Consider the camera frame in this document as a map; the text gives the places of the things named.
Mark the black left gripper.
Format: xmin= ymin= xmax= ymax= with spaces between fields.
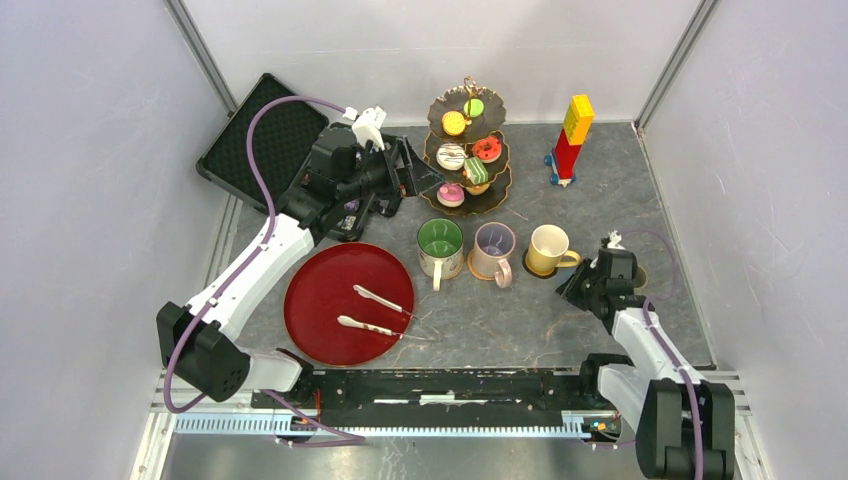
xmin=338 ymin=136 xmax=445 ymax=204

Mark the small grey cup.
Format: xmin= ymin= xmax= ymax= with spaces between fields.
xmin=634 ymin=265 xmax=649 ymax=291

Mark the yellow ceramic mug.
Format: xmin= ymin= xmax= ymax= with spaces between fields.
xmin=524 ymin=224 xmax=582 ymax=277

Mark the yellow round coaster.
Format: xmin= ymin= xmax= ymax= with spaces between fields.
xmin=522 ymin=249 xmax=559 ymax=280

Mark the green inside ceramic mug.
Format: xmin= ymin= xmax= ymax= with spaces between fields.
xmin=416 ymin=218 xmax=465 ymax=291

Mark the white chocolate striped donut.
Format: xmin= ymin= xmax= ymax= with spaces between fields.
xmin=436 ymin=142 xmax=467 ymax=171

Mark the pink frosted donut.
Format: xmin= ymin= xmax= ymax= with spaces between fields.
xmin=437 ymin=183 xmax=466 ymax=208

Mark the orange macaron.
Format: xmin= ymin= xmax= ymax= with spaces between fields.
xmin=441 ymin=110 xmax=467 ymax=137

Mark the pink ceramic mug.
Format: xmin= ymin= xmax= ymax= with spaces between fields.
xmin=471 ymin=222 xmax=517 ymax=288

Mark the green matcha cake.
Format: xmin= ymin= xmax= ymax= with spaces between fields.
xmin=463 ymin=156 xmax=489 ymax=186

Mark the woven coaster front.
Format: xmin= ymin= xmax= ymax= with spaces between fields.
xmin=466 ymin=252 xmax=495 ymax=281

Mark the red frosted donut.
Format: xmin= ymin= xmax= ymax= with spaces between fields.
xmin=471 ymin=135 xmax=503 ymax=164

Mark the green macaron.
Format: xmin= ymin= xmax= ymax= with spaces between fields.
xmin=463 ymin=98 xmax=485 ymax=119

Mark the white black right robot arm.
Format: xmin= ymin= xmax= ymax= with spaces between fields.
xmin=557 ymin=237 xmax=736 ymax=479

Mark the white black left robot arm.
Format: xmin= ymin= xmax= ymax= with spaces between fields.
xmin=156 ymin=125 xmax=444 ymax=413

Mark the red round tray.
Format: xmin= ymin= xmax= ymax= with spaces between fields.
xmin=283 ymin=242 xmax=415 ymax=367

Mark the black poker chip case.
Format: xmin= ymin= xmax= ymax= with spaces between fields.
xmin=195 ymin=72 xmax=405 ymax=244

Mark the three-tier black gold stand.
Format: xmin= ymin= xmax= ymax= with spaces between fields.
xmin=423 ymin=76 xmax=513 ymax=217

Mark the small brown pastry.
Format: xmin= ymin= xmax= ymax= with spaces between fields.
xmin=465 ymin=184 xmax=490 ymax=196

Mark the red yellow toy block tower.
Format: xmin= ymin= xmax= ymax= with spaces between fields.
xmin=544 ymin=94 xmax=595 ymax=187

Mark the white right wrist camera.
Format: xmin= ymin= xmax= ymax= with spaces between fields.
xmin=601 ymin=230 xmax=625 ymax=250

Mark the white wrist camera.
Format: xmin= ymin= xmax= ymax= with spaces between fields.
xmin=343 ymin=106 xmax=387 ymax=151
xmin=601 ymin=230 xmax=625 ymax=250

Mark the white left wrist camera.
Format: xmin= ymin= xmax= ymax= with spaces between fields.
xmin=343 ymin=106 xmax=387 ymax=151

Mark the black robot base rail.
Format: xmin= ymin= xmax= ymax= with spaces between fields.
xmin=284 ymin=368 xmax=617 ymax=427

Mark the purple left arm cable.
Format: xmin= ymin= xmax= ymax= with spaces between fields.
xmin=162 ymin=95 xmax=349 ymax=415

